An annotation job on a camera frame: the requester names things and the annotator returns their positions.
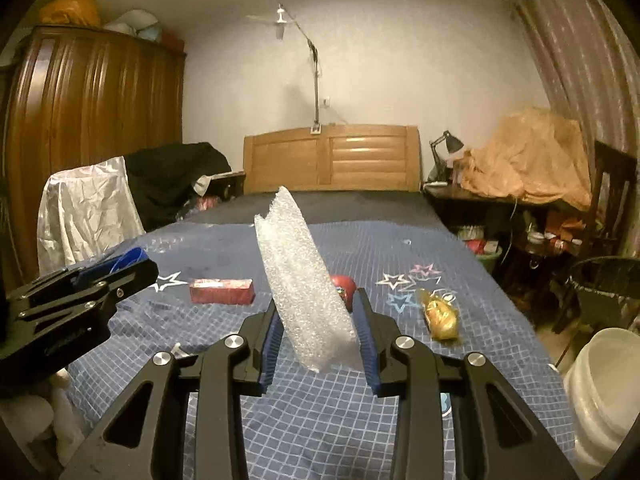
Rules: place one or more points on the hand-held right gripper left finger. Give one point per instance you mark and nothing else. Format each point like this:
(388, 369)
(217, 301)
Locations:
(267, 355)

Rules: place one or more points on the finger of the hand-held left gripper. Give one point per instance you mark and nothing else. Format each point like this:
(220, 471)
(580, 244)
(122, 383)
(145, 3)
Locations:
(120, 262)
(130, 285)

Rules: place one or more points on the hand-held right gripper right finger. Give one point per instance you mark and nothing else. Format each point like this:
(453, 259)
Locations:
(370, 355)

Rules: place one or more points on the white bubble wrap piece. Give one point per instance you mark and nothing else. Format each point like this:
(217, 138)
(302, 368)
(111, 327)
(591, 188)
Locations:
(300, 285)

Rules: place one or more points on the white plastic bucket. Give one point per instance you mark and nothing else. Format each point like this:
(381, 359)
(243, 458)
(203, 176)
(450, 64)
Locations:
(605, 400)

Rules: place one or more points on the long red box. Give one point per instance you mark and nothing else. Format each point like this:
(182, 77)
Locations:
(222, 291)

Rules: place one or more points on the yellow snack wrapper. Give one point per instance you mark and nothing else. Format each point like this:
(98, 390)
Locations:
(440, 315)

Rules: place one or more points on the black clothing pile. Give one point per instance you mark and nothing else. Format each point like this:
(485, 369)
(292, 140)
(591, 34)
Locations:
(170, 180)

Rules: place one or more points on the brown wooden wardrobe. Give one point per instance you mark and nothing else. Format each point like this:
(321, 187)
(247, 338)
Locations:
(95, 135)

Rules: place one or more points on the green bin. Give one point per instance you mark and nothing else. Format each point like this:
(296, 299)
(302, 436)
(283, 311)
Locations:
(489, 260)

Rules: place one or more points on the dark wooden desk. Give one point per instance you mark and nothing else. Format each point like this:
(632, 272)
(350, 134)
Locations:
(450, 195)

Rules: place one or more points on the wooden headboard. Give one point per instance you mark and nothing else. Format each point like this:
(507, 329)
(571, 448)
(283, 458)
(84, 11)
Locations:
(330, 160)

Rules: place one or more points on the black desk lamp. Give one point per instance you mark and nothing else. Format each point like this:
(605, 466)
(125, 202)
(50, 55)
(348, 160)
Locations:
(450, 142)

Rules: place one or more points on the white blue bundle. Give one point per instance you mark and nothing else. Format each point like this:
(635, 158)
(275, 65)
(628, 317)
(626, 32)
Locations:
(135, 25)

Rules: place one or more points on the black mesh basket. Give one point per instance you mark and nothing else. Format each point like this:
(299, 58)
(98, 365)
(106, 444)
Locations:
(605, 290)

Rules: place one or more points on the orange cloth cover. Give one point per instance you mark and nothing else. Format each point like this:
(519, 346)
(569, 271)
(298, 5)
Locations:
(535, 155)

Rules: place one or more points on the orange bag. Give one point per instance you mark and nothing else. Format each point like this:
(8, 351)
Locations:
(70, 7)

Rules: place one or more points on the dark wooden chair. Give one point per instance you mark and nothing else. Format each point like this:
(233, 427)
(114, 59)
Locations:
(610, 195)

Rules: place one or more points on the white ceiling fan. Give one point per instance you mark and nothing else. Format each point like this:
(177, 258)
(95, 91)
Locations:
(280, 20)

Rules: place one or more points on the striped curtain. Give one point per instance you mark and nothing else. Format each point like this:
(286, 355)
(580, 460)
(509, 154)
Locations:
(585, 50)

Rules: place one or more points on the metal mount pole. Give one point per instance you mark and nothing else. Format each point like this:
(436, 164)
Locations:
(316, 85)

